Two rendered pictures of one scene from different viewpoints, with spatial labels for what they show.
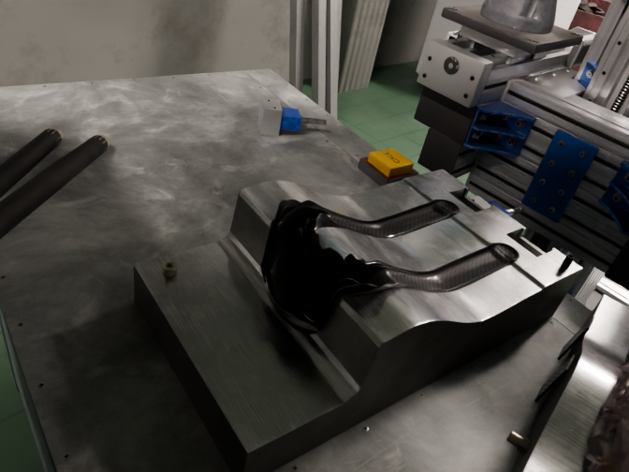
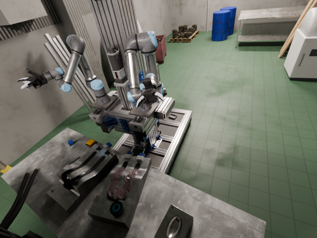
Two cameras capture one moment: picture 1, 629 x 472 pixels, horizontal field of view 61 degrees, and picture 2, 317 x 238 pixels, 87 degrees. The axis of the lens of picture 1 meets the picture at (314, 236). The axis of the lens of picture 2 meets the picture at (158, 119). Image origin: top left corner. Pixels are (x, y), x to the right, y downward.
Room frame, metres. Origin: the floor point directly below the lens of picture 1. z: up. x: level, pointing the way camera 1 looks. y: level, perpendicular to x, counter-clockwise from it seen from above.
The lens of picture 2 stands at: (-0.40, -0.61, 1.95)
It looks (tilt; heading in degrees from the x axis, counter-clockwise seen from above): 40 degrees down; 351
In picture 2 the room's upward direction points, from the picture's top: 10 degrees counter-clockwise
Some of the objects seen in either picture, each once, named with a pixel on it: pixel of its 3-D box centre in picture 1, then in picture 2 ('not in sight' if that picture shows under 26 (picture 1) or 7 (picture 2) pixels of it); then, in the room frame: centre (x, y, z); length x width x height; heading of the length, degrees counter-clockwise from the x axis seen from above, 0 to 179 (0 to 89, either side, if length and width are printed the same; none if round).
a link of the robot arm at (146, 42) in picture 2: not in sight; (151, 68); (0.88, -0.83, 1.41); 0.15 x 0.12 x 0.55; 77
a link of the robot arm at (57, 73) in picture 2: not in sight; (56, 73); (1.23, -0.02, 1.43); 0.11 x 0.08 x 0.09; 115
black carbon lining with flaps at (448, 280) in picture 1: (400, 241); (83, 167); (0.51, -0.10, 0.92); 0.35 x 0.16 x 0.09; 133
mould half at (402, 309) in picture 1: (374, 270); (83, 172); (0.51, -0.08, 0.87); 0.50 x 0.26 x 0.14; 133
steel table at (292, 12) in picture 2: not in sight; (269, 28); (3.97, -4.97, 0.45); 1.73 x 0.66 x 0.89; 51
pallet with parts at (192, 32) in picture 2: not in sight; (185, 31); (6.45, -3.35, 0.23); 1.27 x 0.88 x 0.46; 141
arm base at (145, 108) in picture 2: not in sight; (143, 103); (0.91, -0.70, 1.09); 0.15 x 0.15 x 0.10
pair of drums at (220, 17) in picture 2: not in sight; (223, 23); (5.60, -4.50, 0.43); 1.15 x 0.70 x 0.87; 141
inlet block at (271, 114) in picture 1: (293, 119); (71, 141); (0.97, 0.09, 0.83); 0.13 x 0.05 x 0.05; 108
